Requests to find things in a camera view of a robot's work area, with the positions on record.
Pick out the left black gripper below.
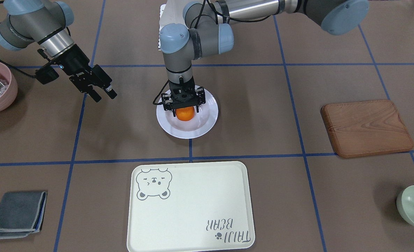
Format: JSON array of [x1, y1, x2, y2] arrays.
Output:
[[162, 81, 206, 117]]

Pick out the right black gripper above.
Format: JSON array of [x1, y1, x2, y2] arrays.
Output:
[[58, 45, 117, 103]]

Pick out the orange mandarin fruit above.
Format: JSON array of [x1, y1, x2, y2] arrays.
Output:
[[175, 106, 196, 121]]

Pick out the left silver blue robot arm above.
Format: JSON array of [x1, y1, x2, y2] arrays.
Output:
[[157, 0, 369, 117]]

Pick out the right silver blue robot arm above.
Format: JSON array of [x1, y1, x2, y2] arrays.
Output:
[[0, 0, 117, 102]]

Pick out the cream bear print tray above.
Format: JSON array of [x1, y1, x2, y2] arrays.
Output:
[[126, 161, 256, 252]]

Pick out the pink bowl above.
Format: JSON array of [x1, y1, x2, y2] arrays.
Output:
[[0, 63, 18, 111]]

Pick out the folded grey cloth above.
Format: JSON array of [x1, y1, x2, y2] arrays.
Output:
[[0, 191, 47, 240]]

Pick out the wooden cutting board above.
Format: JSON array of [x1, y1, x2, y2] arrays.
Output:
[[321, 99, 414, 158]]

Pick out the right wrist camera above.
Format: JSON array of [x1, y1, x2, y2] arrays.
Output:
[[35, 58, 60, 85]]

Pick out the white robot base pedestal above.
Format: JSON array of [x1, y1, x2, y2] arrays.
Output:
[[158, 4, 222, 51]]

